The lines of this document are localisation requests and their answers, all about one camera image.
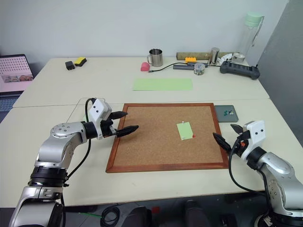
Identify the stainless steel mug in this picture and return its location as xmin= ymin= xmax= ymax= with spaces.
xmin=146 ymin=48 xmax=164 ymax=67

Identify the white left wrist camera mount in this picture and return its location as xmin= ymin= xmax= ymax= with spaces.
xmin=88 ymin=98 xmax=113 ymax=140

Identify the steel cylindrical flask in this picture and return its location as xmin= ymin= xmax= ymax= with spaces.
xmin=207 ymin=47 xmax=221 ymax=66

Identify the laptop with pink screen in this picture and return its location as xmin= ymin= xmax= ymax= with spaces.
xmin=0 ymin=53 xmax=35 ymax=123

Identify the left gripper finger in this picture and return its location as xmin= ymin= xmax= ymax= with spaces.
xmin=110 ymin=111 xmax=129 ymax=120
xmin=115 ymin=125 xmax=139 ymax=138

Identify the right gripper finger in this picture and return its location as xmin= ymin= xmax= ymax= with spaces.
xmin=213 ymin=132 xmax=232 ymax=155
xmin=230 ymin=123 xmax=243 ymax=136

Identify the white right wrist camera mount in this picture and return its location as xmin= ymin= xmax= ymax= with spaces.
xmin=239 ymin=120 xmax=266 ymax=160

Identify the olive cardboard tube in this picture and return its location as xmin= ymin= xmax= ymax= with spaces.
xmin=176 ymin=52 xmax=240 ymax=60

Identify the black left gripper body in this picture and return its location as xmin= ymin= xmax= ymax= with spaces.
xmin=100 ymin=119 xmax=118 ymax=139

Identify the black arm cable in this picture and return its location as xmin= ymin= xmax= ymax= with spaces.
xmin=61 ymin=97 xmax=97 ymax=227
xmin=228 ymin=138 xmax=273 ymax=209

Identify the clear tape dispenser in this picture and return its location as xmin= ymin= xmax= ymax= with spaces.
xmin=232 ymin=53 xmax=246 ymax=63

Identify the grey partition panel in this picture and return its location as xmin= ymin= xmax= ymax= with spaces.
xmin=257 ymin=0 xmax=303 ymax=147

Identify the thin black usb cable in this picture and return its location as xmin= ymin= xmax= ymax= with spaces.
xmin=148 ymin=62 xmax=187 ymax=73

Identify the dark rounded shape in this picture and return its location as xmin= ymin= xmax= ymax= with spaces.
xmin=184 ymin=200 xmax=209 ymax=227
xmin=129 ymin=206 xmax=152 ymax=227

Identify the yellow black small device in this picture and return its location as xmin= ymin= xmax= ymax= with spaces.
xmin=73 ymin=56 xmax=88 ymax=67

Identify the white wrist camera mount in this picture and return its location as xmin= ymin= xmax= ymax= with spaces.
xmin=88 ymin=98 xmax=113 ymax=140
xmin=239 ymin=120 xmax=266 ymax=160

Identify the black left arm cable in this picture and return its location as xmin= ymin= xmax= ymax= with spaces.
xmin=61 ymin=97 xmax=97 ymax=227

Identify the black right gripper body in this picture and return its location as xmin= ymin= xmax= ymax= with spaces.
xmin=234 ymin=130 xmax=251 ymax=156

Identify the wood-framed cork board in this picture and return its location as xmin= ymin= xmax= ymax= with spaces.
xmin=105 ymin=103 xmax=230 ymax=174

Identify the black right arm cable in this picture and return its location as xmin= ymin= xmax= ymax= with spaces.
xmin=228 ymin=138 xmax=273 ymax=209

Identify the clear bottle with green lid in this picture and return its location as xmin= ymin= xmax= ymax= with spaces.
xmin=240 ymin=11 xmax=265 ymax=62

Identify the grey usb hub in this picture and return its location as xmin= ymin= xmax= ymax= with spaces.
xmin=173 ymin=63 xmax=195 ymax=70

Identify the black handheld controller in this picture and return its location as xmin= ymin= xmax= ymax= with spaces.
xmin=219 ymin=60 xmax=261 ymax=80

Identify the long green paper sheet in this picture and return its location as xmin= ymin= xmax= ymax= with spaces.
xmin=132 ymin=78 xmax=194 ymax=91

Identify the small jar of pins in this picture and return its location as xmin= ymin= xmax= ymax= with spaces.
xmin=193 ymin=62 xmax=205 ymax=76

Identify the coiled black cable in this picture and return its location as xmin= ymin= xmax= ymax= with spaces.
xmin=99 ymin=204 xmax=124 ymax=227

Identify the grey square pad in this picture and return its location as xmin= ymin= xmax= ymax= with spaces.
xmin=214 ymin=105 xmax=239 ymax=123

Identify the small green paper note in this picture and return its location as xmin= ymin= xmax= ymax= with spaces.
xmin=176 ymin=122 xmax=195 ymax=140

